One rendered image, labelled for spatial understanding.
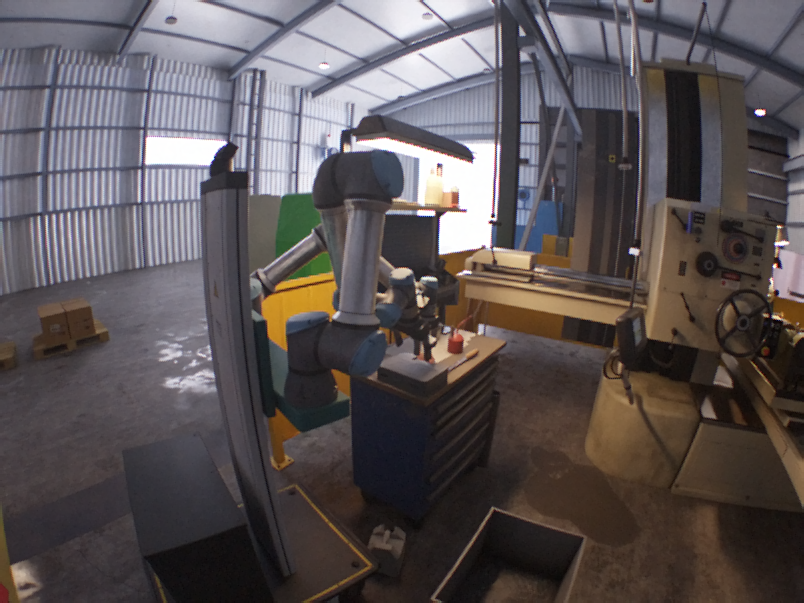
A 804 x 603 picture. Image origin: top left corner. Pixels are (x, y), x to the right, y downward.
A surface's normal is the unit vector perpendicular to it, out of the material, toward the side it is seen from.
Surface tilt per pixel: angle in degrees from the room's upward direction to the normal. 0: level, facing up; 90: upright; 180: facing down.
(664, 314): 90
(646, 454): 90
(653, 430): 90
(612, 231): 90
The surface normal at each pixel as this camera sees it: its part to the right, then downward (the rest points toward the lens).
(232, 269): 0.67, 0.21
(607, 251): -0.54, 0.19
